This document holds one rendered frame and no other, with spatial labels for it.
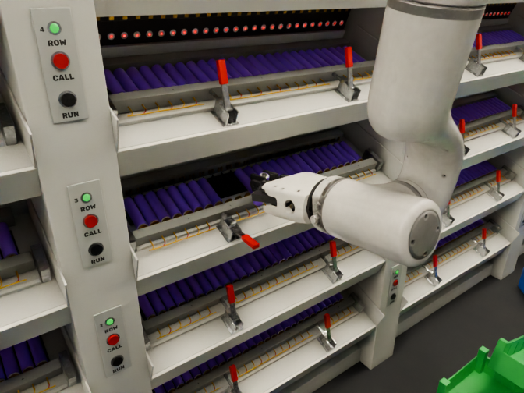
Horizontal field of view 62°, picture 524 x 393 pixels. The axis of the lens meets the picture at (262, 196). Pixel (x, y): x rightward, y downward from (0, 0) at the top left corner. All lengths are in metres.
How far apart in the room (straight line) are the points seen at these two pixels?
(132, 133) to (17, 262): 0.24
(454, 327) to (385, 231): 1.04
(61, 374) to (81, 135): 0.42
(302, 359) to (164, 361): 0.39
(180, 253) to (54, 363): 0.26
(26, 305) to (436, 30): 0.59
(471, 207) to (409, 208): 0.92
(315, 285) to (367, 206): 0.46
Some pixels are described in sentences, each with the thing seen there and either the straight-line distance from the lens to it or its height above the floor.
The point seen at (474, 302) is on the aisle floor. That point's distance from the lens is 1.68.
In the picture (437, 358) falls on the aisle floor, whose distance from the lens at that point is 1.43.
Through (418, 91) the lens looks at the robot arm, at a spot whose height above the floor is 0.86.
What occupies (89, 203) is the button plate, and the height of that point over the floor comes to 0.70.
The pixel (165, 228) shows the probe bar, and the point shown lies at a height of 0.61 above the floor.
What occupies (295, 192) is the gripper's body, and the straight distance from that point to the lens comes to 0.64.
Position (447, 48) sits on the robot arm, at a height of 0.90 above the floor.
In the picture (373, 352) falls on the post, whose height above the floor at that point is 0.07.
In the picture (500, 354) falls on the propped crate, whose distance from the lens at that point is 1.30.
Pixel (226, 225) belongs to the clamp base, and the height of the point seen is 0.59.
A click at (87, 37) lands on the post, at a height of 0.90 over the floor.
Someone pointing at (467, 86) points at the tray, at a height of 0.75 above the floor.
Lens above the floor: 0.95
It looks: 25 degrees down
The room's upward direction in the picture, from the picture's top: straight up
